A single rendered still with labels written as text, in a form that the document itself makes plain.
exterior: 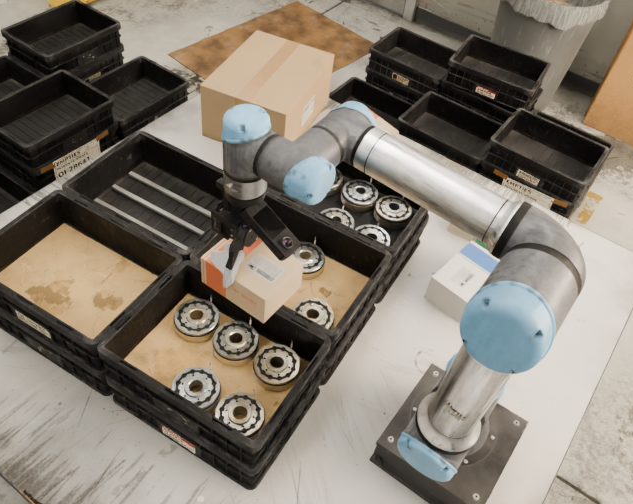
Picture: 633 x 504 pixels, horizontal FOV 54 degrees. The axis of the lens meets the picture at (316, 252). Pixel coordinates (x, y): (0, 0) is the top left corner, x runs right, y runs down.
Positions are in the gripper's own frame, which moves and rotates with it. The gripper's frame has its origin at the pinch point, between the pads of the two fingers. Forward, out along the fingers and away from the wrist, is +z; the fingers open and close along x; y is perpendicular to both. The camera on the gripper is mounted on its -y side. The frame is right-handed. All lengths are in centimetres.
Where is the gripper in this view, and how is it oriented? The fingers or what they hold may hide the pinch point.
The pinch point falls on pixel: (252, 267)
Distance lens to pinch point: 122.9
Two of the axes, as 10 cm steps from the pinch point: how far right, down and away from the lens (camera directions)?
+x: -5.8, 5.7, -5.8
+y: -8.1, -4.9, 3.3
